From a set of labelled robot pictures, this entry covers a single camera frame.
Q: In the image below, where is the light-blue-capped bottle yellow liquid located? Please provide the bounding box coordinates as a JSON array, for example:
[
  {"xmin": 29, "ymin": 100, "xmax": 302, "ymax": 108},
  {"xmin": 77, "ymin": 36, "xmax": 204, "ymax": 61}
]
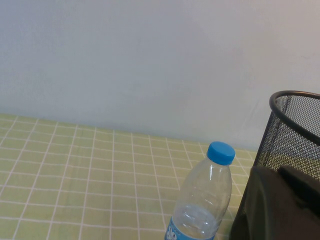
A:
[{"xmin": 163, "ymin": 141, "xmax": 236, "ymax": 240}]

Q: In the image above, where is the green checkered tablecloth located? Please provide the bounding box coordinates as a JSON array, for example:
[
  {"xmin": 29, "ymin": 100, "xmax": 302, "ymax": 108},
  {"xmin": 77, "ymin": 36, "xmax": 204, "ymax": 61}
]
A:
[{"xmin": 0, "ymin": 112, "xmax": 261, "ymax": 240}]

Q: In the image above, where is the black mesh wastebasket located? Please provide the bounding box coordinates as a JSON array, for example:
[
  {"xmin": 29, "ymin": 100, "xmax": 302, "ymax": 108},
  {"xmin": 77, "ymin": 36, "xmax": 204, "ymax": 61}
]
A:
[{"xmin": 252, "ymin": 90, "xmax": 320, "ymax": 181}]

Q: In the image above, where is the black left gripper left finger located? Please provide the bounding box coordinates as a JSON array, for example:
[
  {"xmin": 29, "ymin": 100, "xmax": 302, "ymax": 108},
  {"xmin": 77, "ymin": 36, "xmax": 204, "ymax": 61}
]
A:
[{"xmin": 229, "ymin": 166, "xmax": 320, "ymax": 240}]

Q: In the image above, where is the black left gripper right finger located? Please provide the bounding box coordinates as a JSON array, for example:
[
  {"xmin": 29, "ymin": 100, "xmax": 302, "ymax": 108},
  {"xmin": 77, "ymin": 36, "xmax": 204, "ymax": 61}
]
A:
[{"xmin": 277, "ymin": 165, "xmax": 320, "ymax": 214}]

